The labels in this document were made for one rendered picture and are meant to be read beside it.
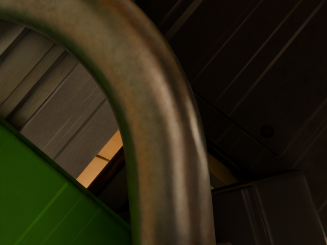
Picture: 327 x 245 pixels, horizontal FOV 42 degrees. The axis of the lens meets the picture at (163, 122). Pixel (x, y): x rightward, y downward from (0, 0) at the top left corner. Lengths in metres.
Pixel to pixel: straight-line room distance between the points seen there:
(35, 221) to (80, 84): 0.47
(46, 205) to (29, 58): 0.07
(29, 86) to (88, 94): 0.49
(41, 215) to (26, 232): 0.01
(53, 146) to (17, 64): 0.51
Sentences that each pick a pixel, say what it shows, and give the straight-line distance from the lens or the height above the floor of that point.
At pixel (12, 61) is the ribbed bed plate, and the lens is 0.21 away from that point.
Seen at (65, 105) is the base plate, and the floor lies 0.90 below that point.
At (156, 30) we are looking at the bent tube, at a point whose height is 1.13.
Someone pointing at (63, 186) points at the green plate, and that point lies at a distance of 0.18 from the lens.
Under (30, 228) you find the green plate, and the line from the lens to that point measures 0.19.
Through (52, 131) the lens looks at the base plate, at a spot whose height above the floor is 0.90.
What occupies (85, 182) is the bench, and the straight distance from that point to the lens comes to 1.02.
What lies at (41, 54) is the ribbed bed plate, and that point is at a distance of 0.21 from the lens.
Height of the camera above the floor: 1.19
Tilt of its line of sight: 15 degrees down
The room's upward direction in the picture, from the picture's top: 129 degrees clockwise
